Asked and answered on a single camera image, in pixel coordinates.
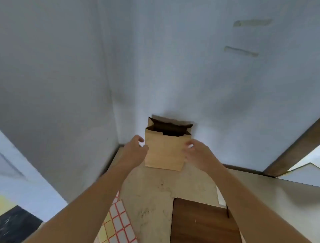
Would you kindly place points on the person's left forearm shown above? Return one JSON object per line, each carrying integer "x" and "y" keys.
{"x": 87, "y": 200}

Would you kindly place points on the brown paper bag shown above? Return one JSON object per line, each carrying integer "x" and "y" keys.
{"x": 165, "y": 152}

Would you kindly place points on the brown wooden board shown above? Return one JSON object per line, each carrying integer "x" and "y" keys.
{"x": 200, "y": 225}

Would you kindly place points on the white paper napkin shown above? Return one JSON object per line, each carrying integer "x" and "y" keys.
{"x": 220, "y": 197}

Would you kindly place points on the brown wooden door frame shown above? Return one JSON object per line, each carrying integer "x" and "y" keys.
{"x": 290, "y": 155}

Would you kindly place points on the person's right hand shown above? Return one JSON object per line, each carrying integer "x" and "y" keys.
{"x": 202, "y": 157}

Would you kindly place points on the black straw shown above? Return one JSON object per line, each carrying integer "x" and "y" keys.
{"x": 227, "y": 211}

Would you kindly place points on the white panelled door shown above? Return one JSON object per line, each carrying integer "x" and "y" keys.
{"x": 22, "y": 185}

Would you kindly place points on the white board with yellow edge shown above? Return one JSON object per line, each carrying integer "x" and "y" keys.
{"x": 305, "y": 175}

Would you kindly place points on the orange-bordered white label sheet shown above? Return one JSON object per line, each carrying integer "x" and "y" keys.
{"x": 115, "y": 197}

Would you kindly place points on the person's left hand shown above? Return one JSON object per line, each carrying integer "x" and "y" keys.
{"x": 133, "y": 154}

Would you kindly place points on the partly yellow label sheet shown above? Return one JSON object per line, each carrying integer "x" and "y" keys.
{"x": 120, "y": 222}

